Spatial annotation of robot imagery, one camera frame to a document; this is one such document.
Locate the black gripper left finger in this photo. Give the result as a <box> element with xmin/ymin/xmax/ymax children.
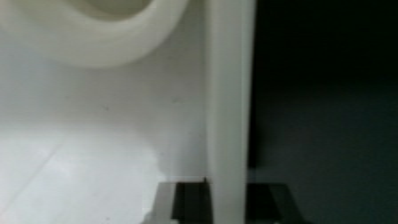
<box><xmin>140</xmin><ymin>179</ymin><xmax>213</xmax><ymax>224</ymax></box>

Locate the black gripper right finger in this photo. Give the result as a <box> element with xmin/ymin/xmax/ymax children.
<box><xmin>245</xmin><ymin>183</ymin><xmax>307</xmax><ymax>224</ymax></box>

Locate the white square tabletop part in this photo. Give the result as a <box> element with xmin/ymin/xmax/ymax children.
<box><xmin>0</xmin><ymin>0</ymin><xmax>255</xmax><ymax>224</ymax></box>

